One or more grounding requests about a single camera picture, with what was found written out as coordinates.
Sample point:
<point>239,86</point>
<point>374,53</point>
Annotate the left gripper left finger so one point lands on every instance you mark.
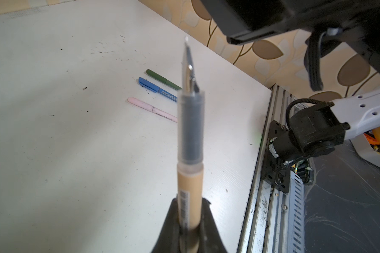
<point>168,240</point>

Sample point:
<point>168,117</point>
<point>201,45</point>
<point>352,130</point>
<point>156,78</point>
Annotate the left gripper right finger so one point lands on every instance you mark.
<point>210,239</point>

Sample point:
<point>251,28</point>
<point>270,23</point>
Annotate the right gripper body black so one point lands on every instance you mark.
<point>358,22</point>

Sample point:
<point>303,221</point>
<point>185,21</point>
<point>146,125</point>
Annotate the tan pen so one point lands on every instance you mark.
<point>190,167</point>

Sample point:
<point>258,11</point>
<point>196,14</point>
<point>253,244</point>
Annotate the pink clear pen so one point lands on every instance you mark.
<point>151,109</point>

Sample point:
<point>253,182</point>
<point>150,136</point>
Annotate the blue pen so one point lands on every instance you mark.
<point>156,89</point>

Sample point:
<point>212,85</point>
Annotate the green pen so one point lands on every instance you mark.
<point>162,79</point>

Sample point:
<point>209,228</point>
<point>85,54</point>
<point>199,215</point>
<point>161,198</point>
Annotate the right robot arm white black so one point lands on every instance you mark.
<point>317,130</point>

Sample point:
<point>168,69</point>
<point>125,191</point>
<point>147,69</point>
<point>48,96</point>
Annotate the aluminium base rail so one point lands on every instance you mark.
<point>274,221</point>

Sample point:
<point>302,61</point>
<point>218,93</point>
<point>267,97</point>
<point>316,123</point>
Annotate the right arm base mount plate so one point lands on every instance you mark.
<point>278,164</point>

